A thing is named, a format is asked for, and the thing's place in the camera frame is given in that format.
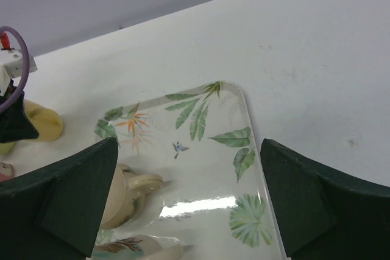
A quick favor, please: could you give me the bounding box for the floral plastic tray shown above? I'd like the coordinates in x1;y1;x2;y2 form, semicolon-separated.
94;81;282;259

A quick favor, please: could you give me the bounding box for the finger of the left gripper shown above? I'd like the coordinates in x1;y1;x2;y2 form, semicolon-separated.
1;93;39;143

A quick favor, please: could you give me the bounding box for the yellow mug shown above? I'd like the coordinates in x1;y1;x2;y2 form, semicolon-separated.
24;100;64;142

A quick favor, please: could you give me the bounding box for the round beige mug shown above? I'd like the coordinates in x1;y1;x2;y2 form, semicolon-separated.
100;164;164;230

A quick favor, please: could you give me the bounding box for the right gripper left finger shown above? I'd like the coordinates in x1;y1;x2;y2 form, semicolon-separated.
1;138;118;259

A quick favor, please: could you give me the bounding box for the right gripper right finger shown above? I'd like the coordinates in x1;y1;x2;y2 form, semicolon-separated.
260;139;389;259

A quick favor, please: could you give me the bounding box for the cream leaf pattern mug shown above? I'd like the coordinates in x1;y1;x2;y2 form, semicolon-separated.
87;235;185;260

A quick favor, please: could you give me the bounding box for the pink floral mug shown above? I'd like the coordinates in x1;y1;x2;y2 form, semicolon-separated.
0;163;15;182

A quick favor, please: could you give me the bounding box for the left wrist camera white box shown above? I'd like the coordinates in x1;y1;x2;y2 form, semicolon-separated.
0;49;23;96

